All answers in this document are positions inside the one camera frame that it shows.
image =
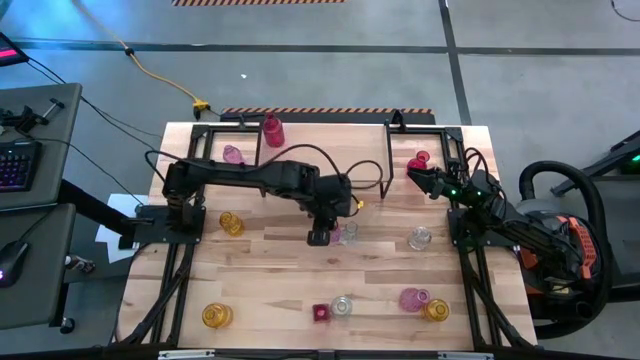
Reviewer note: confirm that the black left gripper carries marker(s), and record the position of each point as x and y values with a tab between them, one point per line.
320	237

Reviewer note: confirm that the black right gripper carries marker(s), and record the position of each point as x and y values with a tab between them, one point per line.
452	189

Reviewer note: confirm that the small pink glass vase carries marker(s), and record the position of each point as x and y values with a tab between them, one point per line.
336	236

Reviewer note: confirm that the round red glass vase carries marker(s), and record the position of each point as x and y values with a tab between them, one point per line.
417	162

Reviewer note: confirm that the faceted clear glass vase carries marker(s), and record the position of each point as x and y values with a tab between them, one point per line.
351	232

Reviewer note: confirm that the round clear glass vase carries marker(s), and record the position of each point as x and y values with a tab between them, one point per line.
341	306
420	238

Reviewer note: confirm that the tall red glass vase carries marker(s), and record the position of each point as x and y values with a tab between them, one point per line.
273	131

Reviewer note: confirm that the tall pink ribbed glass vase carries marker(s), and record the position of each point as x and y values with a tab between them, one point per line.
233	154

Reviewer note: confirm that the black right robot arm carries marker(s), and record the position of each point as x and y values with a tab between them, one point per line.
505	210

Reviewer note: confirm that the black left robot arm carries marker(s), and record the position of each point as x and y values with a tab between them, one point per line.
280	177

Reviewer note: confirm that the square red glass vase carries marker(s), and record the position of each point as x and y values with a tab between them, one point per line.
321	313

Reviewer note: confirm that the round pink glass vase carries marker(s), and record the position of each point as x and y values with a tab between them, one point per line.
412	299

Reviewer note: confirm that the black hazard striped mat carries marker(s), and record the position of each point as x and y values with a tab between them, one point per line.
325	110

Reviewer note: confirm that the black orange vacuum cleaner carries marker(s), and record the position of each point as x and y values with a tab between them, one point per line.
582	240

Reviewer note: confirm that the black equipment stand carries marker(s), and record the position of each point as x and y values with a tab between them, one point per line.
612	157

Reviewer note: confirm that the dark grey mat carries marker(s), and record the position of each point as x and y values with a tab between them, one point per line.
625	235

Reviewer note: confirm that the white paper sheet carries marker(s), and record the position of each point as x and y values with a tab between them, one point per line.
107	243

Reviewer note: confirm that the black caster wheel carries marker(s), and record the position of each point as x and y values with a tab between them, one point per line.
67	325

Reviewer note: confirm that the grey desk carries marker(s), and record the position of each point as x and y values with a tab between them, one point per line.
55	150
45	260

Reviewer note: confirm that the black computer mouse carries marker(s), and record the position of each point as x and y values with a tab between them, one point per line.
12	262

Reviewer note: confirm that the black keyboard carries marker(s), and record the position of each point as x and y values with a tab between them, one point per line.
17	165

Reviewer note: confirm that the black desk clamp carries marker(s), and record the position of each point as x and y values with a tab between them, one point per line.
25	120

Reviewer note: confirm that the black monitor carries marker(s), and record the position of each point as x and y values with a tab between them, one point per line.
10	54

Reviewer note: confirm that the wooden shelf with black frame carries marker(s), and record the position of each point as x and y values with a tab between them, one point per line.
320	160

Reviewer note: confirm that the black metal table frame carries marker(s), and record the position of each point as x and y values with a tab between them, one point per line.
250	356

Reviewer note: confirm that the silver metal bracket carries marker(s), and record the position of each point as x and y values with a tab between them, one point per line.
465	355
186	354

